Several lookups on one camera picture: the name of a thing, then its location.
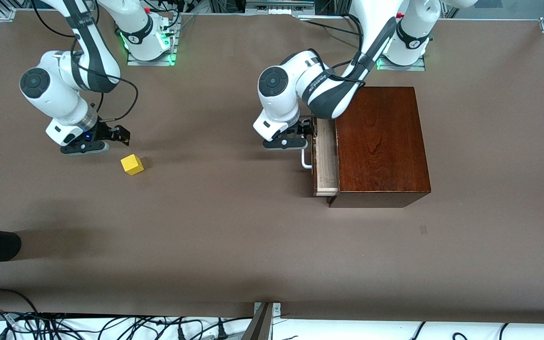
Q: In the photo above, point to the dark brown wooden cabinet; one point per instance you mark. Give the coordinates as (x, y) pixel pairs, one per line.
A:
(383, 146)

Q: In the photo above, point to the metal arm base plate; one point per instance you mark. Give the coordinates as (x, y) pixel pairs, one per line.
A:
(402, 67)
(151, 63)

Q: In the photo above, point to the grey device box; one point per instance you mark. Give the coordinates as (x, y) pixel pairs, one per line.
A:
(279, 7)

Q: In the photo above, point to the brown table cover sheet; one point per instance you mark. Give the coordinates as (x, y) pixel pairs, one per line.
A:
(206, 236)

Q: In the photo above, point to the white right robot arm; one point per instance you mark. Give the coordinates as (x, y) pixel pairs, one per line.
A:
(55, 94)

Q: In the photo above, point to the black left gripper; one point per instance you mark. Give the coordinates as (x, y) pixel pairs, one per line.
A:
(305, 128)

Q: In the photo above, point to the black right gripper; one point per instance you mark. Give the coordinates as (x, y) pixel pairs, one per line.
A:
(107, 131)

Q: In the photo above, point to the aluminium bracket profile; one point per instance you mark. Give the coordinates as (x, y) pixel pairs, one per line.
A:
(263, 326)

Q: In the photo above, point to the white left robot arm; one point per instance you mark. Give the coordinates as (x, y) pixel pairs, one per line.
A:
(281, 94)

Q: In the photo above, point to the wooden drawer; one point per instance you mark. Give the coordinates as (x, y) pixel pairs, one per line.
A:
(326, 160)

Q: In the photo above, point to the black power plug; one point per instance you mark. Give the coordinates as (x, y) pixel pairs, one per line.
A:
(181, 334)
(222, 333)

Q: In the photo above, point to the yellow wooden block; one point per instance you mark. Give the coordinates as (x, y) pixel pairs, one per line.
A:
(131, 165)

